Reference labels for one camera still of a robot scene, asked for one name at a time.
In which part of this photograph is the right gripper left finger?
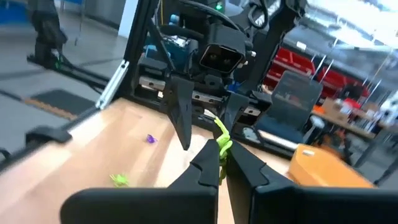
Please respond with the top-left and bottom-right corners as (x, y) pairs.
(167, 139), (221, 189)

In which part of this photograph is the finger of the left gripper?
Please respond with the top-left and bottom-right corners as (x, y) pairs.
(167, 77), (196, 151)
(218, 92), (250, 135)

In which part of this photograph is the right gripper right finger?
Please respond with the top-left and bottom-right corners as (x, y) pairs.
(225, 139), (295, 224)

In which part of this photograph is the green plastic spider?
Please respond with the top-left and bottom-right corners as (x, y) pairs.
(109, 173), (130, 188)
(213, 116), (234, 185)

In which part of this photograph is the blue equipment box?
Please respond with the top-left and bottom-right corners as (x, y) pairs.
(144, 14), (200, 74)

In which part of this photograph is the blue office chair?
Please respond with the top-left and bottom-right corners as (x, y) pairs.
(254, 70), (325, 144)

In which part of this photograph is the red storage bin rack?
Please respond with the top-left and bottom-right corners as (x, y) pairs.
(263, 46), (371, 100)

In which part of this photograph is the yellow plastic bin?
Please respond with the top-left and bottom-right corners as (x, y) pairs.
(287, 143), (376, 189)

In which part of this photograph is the cluttered wooden table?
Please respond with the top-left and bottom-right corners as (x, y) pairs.
(310, 98), (398, 141)

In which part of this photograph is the hazard striped floor mat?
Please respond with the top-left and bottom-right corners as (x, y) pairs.
(24, 89), (96, 121)

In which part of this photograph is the person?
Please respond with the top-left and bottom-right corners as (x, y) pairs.
(27, 0), (68, 69)

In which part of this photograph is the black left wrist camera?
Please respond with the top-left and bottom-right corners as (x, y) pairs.
(198, 29), (249, 75)

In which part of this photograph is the silver metal bracket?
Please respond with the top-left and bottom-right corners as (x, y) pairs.
(95, 60), (131, 110)

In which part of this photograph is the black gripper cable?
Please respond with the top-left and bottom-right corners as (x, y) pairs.
(248, 0), (269, 30)

